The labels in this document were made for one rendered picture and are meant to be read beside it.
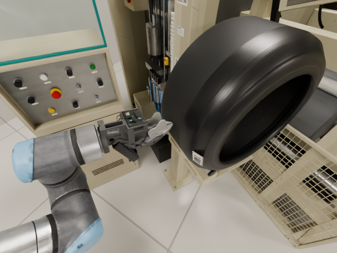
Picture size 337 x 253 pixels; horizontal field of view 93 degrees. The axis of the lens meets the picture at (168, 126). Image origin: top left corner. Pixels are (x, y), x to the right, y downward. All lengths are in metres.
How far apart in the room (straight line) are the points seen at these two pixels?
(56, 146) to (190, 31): 0.61
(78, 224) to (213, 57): 0.51
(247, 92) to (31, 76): 0.98
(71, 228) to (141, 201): 1.29
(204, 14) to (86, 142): 0.62
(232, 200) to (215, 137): 1.36
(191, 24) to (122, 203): 1.53
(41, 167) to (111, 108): 0.79
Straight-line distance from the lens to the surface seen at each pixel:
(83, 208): 0.46
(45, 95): 1.12
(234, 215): 1.75
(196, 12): 0.73
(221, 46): 0.51
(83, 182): 0.51
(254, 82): 0.44
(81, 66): 1.04
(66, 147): 0.41
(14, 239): 0.43
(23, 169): 0.43
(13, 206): 2.21
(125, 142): 0.45
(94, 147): 0.40
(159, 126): 0.45
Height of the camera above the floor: 1.60
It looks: 47 degrees down
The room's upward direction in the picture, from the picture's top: straight up
